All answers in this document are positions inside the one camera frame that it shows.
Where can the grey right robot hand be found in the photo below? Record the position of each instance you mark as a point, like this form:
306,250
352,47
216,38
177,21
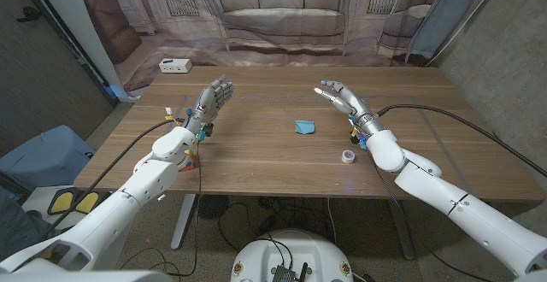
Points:
357,107

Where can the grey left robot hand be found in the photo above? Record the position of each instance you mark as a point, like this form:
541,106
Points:
209,107

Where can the small blue cloth piece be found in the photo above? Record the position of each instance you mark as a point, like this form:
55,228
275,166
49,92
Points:
304,127

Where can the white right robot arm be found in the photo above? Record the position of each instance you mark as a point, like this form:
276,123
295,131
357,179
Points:
427,188

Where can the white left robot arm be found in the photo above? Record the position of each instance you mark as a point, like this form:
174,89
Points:
149,181

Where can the white tape roll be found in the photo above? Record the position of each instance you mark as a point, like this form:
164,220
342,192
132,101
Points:
348,156

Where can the white power box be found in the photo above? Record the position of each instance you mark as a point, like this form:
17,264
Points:
175,65

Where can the colourful toy block stack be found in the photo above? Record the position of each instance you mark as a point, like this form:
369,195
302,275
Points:
191,163

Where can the black floor fan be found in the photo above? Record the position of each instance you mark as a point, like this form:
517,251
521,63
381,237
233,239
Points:
211,206

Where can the printed sofa backdrop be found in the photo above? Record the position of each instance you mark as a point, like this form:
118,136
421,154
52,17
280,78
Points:
282,21

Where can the white table leg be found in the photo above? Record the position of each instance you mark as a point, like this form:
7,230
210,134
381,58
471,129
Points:
183,222

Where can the grey table leg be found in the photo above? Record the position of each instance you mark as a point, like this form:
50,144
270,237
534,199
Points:
401,230

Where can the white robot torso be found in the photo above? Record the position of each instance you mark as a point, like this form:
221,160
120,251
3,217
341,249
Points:
299,248

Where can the yellow black-rimmed pad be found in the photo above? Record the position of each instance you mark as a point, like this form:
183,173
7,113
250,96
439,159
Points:
87,201
61,202

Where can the blue-grey plastic bin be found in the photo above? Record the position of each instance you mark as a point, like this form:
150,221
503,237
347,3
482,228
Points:
47,158

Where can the black electronics module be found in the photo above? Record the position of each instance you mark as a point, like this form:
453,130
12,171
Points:
284,273

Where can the dark grey cloth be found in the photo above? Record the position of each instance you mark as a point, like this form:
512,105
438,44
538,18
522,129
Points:
17,226

